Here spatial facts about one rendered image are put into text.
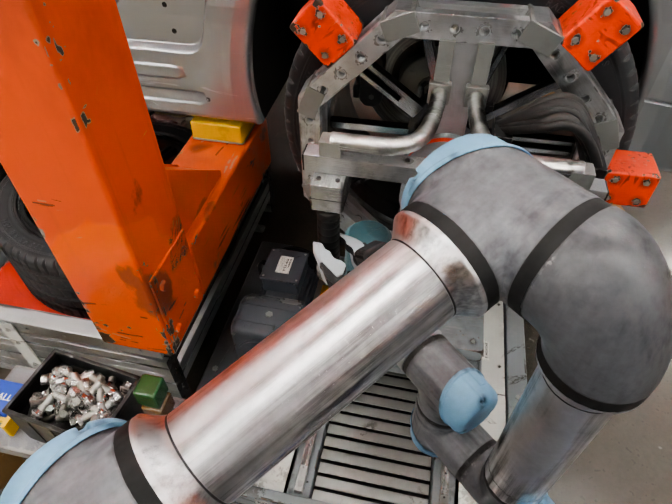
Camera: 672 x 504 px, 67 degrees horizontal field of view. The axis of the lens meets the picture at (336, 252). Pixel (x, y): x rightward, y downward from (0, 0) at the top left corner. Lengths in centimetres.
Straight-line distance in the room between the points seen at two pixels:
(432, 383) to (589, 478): 102
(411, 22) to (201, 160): 66
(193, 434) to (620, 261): 33
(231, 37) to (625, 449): 149
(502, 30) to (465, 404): 53
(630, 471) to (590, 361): 128
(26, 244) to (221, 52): 69
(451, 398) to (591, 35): 54
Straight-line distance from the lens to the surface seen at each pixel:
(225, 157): 129
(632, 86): 101
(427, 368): 68
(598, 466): 168
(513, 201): 43
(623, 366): 44
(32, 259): 146
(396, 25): 84
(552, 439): 56
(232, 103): 127
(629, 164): 103
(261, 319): 126
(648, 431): 180
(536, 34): 85
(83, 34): 76
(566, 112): 80
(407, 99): 102
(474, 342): 148
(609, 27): 86
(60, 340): 147
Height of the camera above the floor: 141
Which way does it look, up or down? 46 degrees down
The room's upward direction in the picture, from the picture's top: straight up
